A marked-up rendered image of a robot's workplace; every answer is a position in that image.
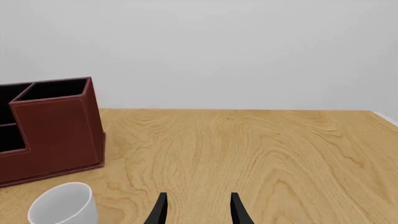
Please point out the red-brown desk caddy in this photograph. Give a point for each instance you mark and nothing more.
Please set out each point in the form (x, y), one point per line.
(59, 130)

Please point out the white mug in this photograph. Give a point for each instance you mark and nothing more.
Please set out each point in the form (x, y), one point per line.
(66, 205)

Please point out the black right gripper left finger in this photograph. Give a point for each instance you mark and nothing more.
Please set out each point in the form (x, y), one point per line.
(158, 213)

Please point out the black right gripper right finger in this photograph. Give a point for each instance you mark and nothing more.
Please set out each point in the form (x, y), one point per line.
(240, 213)

